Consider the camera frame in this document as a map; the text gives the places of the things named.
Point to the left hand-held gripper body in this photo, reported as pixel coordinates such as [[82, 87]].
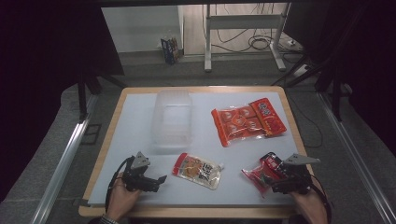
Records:
[[137, 174]]

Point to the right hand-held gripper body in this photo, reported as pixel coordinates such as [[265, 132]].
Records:
[[295, 180]]

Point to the small red and black packet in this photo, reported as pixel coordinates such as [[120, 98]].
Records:
[[257, 174]]

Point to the clear spout pouch red edge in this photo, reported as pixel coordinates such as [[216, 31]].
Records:
[[199, 171]]

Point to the large red snack bag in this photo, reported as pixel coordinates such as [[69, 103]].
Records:
[[243, 123]]

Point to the clear plastic container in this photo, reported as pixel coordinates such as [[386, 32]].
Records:
[[172, 119]]

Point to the person's right hand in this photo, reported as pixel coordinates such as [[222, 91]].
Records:
[[309, 205]]

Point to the person's left hand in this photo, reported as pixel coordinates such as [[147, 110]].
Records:
[[121, 199]]

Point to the white table mat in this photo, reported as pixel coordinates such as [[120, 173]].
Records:
[[218, 152]]

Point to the black stand legs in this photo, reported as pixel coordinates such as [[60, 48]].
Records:
[[82, 96], [336, 93]]

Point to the white power strip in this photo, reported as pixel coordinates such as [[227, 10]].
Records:
[[301, 70]]

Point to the dark curtain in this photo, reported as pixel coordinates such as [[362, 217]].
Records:
[[367, 56], [40, 62]]

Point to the white metal stand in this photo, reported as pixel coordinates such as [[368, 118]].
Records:
[[243, 21]]

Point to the aluminium rail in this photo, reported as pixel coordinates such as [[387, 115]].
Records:
[[355, 155], [62, 161]]

